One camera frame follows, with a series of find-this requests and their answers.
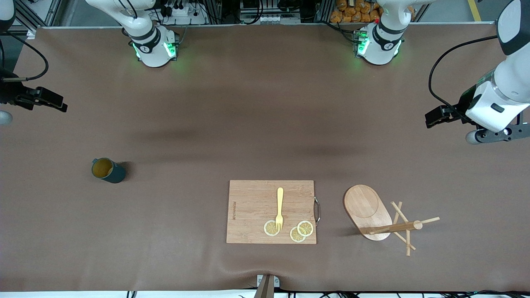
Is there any dark teal ribbed cup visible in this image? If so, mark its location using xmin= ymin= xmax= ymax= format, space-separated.
xmin=92 ymin=158 xmax=126 ymax=184

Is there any wooden mug tree stand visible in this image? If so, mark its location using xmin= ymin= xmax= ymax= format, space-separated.
xmin=343 ymin=185 xmax=440 ymax=257

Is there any orange snack pile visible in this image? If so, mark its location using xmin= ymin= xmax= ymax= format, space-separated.
xmin=330 ymin=0 xmax=416 ymax=23

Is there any white power strip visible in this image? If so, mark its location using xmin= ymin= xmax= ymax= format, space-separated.
xmin=164 ymin=0 xmax=207 ymax=25

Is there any brown table mat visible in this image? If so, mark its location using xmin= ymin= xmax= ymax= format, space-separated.
xmin=0 ymin=23 xmax=530 ymax=292

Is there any yellow plastic fork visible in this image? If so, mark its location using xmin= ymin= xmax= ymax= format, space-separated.
xmin=275 ymin=187 xmax=284 ymax=231

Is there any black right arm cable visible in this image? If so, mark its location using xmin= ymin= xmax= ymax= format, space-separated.
xmin=0 ymin=30 xmax=49 ymax=82

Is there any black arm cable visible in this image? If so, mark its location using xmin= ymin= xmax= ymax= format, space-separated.
xmin=428 ymin=35 xmax=497 ymax=125
xmin=0 ymin=30 xmax=49 ymax=82

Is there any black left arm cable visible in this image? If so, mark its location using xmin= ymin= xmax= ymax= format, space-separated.
xmin=428 ymin=35 xmax=497 ymax=125

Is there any aluminium frame strut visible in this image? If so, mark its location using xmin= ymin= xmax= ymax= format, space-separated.
xmin=12 ymin=0 xmax=65 ymax=29

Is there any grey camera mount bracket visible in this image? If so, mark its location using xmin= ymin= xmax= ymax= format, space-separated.
xmin=253 ymin=274 xmax=280 ymax=298

